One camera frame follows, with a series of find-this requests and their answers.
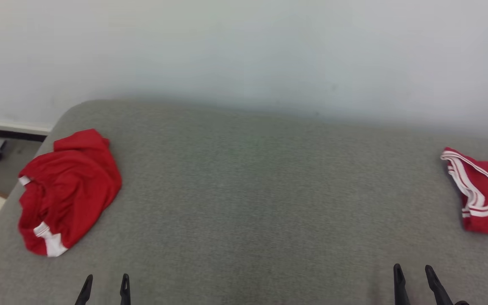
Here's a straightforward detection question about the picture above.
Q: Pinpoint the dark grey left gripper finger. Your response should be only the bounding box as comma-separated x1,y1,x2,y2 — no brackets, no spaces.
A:
75,274,94,305
119,273,131,305

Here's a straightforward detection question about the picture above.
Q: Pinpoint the white wall baseboard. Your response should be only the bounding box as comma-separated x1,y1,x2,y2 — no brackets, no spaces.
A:
0,119,53,134

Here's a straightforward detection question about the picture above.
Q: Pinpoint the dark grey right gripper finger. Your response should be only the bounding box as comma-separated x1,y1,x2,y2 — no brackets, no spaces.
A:
424,265,455,305
393,263,410,305

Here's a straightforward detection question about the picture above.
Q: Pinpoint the red shorts white stripe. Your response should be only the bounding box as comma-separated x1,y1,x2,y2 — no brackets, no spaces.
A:
18,129,122,258

